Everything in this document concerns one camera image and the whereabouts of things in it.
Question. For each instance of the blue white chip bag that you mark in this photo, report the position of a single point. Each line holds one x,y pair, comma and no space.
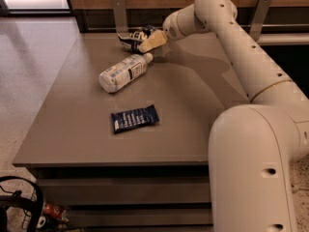
132,41

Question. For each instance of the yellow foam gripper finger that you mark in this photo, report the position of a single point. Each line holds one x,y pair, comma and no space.
156,39

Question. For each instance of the horizontal metal rail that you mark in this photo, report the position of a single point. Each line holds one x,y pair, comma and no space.
265,27

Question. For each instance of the white plastic water bottle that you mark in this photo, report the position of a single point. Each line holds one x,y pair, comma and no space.
118,76

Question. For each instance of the right metal railing post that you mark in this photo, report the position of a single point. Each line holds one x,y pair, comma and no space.
258,18

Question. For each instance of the grey drawer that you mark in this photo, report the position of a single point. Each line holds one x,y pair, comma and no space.
143,217
126,191

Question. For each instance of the dark blue snack bar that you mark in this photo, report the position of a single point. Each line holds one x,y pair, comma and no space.
134,119

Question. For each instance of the red snack packet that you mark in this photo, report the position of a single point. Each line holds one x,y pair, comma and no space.
54,211

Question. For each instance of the lower grey drawer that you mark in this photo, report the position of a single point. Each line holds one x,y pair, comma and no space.
143,217

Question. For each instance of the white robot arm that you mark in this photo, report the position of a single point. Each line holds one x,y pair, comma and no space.
250,145

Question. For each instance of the upper grey drawer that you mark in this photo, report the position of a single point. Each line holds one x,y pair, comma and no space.
126,191

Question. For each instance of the metal railing post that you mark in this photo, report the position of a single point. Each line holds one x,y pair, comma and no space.
258,18
119,12

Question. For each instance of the left metal railing post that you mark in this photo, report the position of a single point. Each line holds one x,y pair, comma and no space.
119,12

